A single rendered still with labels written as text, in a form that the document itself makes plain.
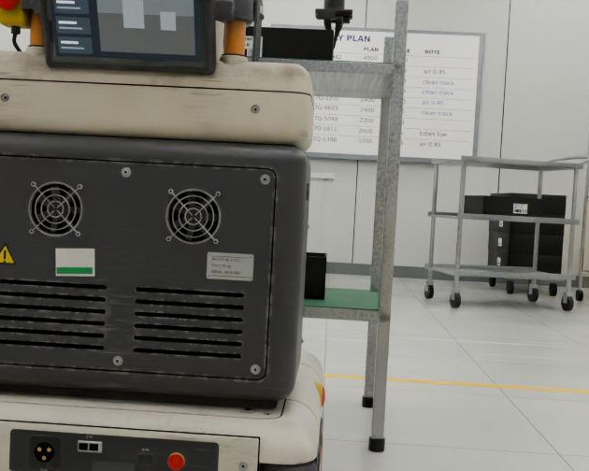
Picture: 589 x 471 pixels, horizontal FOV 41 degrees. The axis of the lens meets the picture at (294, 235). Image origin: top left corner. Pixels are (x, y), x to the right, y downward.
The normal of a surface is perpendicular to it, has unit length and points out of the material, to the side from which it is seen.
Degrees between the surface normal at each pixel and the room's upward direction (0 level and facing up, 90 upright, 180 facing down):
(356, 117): 90
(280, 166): 90
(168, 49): 115
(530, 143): 90
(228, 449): 90
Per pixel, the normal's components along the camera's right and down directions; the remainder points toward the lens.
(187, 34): -0.07, 0.46
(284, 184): -0.05, 0.04
